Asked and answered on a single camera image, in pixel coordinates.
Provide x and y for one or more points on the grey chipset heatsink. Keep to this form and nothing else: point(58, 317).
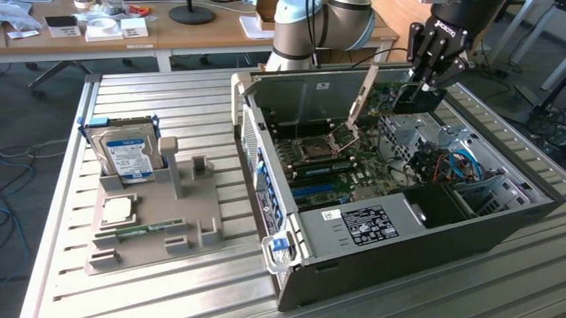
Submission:
point(364, 193)

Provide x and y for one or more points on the large white tape roll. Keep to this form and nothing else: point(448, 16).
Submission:
point(110, 30)

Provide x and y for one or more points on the brown cardboard box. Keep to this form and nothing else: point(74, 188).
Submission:
point(264, 10)

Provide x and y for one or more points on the silver CPU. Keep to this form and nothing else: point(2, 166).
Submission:
point(114, 210)

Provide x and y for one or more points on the grey printed parts rack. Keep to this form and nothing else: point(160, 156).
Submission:
point(193, 198)

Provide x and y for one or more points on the flat white box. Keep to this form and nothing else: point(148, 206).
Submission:
point(102, 38)

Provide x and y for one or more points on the blue expansion slot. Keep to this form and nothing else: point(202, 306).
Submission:
point(311, 189)

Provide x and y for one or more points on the white box black top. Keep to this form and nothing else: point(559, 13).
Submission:
point(61, 21)

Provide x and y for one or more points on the plain white box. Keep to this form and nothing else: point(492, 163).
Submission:
point(133, 24)

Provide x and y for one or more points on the black round lamp base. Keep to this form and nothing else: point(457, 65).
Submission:
point(192, 16)

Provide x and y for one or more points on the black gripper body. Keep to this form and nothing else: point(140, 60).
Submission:
point(464, 13)

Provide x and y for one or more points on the orange small item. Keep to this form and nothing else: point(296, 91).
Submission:
point(138, 10)

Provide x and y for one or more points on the small beige tape roll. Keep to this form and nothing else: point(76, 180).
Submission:
point(77, 4)

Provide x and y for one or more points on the grey power supply unit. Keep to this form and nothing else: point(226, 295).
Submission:
point(309, 232)

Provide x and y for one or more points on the white paper stack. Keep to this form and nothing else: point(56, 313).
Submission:
point(253, 30)

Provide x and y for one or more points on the open grey PC case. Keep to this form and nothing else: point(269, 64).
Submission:
point(397, 265)

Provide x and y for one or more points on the white desk frame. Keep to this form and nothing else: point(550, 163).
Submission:
point(554, 76)

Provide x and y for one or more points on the green motherboard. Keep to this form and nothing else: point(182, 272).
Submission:
point(367, 172)

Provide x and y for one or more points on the light wooden desk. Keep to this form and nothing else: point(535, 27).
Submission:
point(65, 44)
point(212, 33)

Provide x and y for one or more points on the blue case latch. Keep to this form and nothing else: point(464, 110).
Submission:
point(279, 246)

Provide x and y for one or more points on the silver perforated drive cage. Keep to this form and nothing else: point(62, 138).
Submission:
point(401, 129)

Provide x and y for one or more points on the clear plastic bag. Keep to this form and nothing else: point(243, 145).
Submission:
point(17, 16)

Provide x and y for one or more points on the black chair base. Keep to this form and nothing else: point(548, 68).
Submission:
point(48, 74)

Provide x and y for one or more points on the CPU socket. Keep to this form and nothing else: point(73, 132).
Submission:
point(315, 150)

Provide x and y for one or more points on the green graphics card black cooler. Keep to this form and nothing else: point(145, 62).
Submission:
point(415, 99)

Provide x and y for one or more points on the hard disk blue carrier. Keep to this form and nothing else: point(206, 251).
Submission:
point(125, 155)

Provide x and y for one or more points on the red and white card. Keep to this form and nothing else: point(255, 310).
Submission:
point(21, 34)

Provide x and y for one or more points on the silver disk bay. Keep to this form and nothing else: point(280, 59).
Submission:
point(495, 195)

